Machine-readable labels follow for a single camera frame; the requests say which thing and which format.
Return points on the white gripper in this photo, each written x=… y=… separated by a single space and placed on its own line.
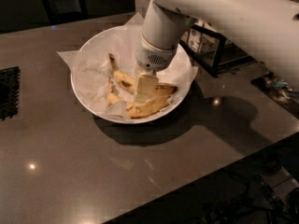
x=151 y=59

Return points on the spotted yellow banana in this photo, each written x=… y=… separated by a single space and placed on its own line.
x=128 y=83
x=135 y=110

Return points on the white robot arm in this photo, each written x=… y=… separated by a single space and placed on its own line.
x=267 y=30

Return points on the white bowl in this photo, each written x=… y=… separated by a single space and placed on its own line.
x=93 y=106

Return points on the white paper liner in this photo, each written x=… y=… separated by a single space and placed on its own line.
x=106 y=56

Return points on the dark water dispenser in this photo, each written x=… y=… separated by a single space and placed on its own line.
x=62 y=11

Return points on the black grid vent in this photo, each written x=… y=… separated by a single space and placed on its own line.
x=9 y=92

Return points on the black wire condiment rack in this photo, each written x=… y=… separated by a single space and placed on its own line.
x=213 y=51

